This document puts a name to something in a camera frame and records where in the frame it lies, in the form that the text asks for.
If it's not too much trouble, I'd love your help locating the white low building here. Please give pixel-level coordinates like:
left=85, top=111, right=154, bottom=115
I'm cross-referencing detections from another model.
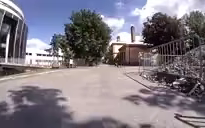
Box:
left=24, top=47, right=74, bottom=68

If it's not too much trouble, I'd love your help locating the grey pavement strip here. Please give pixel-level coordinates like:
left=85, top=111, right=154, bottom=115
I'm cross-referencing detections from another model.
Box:
left=0, top=68, right=63, bottom=84

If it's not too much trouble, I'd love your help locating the metal fence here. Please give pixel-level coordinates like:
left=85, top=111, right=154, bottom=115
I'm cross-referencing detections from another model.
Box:
left=138, top=34, right=204, bottom=73

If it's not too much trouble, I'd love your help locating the dark green tree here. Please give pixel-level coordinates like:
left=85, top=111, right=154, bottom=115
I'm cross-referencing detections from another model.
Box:
left=141, top=12, right=184, bottom=48

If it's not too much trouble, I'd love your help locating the large green tree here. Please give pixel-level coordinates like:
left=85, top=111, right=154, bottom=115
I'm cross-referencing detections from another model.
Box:
left=63, top=8, right=113, bottom=65

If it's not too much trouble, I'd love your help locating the grey asphalt road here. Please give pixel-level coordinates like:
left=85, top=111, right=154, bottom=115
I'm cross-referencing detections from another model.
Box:
left=0, top=64, right=205, bottom=128

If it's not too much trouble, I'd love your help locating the rubble heap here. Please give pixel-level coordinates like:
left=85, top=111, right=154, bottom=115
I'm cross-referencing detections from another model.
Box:
left=141, top=41, right=205, bottom=101

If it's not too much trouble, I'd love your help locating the beige building with chimney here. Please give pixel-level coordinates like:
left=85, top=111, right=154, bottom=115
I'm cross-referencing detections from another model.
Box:
left=110, top=24, right=154, bottom=67

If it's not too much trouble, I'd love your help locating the round glass-fronted building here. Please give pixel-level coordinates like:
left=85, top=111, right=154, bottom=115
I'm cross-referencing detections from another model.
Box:
left=0, top=0, right=29, bottom=69

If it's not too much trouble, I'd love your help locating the small green tree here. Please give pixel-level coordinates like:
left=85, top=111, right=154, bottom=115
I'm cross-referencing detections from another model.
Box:
left=45, top=33, right=71, bottom=68

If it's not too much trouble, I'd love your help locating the light green tree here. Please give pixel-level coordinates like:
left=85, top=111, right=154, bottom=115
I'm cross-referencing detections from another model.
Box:
left=181, top=9, right=205, bottom=46

